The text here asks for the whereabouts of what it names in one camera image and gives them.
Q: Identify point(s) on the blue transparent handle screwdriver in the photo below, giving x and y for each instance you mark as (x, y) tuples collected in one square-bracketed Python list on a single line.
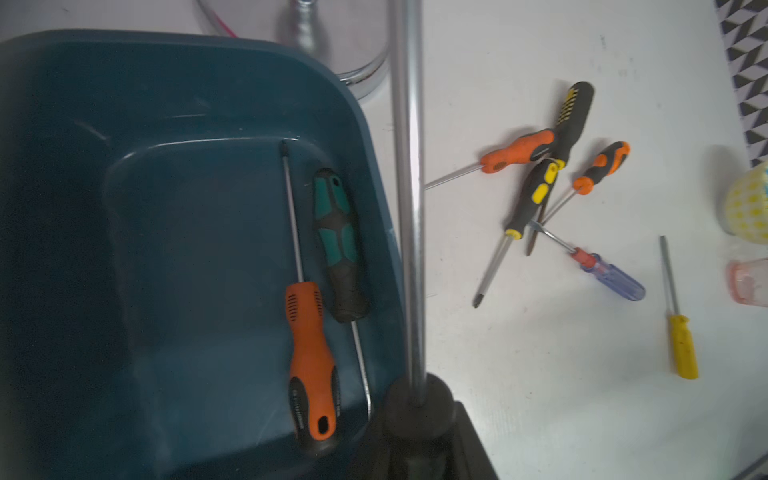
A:
[(606, 273)]

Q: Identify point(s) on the chrome glass holder stand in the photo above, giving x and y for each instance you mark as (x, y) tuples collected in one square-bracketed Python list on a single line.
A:
[(349, 37)]

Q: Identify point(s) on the yellow handle screwdriver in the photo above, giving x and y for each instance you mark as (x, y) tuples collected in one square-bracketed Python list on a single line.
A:
[(681, 338)]

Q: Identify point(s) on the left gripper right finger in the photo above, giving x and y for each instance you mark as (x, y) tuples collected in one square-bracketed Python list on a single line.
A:
[(467, 458)]

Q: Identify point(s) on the teal plastic storage box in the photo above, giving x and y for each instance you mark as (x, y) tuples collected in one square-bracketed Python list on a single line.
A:
[(156, 201)]

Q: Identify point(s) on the orange black short screwdriver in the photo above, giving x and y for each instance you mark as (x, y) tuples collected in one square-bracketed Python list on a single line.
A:
[(606, 163)]

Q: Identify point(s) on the black yellow phillips screwdriver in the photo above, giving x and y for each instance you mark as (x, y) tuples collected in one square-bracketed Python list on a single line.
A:
[(535, 190)]

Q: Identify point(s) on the pink transparent cup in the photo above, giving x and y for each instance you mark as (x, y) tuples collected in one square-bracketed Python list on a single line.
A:
[(747, 282)]

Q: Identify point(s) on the orange black large screwdriver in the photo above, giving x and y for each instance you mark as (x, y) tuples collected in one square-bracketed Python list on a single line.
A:
[(314, 392)]

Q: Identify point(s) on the black orange-tipped screwdriver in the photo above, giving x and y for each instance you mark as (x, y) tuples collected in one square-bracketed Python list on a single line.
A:
[(423, 430)]

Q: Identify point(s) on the small orange handle screwdriver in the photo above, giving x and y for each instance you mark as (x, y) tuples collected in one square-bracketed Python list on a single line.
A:
[(526, 149)]

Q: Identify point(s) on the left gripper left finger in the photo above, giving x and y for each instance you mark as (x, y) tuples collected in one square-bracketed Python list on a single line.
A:
[(374, 454)]

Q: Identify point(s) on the black yellow long screwdriver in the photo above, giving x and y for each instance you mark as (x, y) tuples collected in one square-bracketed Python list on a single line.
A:
[(568, 130)]

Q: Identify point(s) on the patterned ceramic bowl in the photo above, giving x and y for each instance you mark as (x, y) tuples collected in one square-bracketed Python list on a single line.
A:
[(745, 206)]

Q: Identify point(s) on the green black handle screwdriver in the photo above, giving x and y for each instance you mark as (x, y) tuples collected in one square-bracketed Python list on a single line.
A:
[(335, 221)]

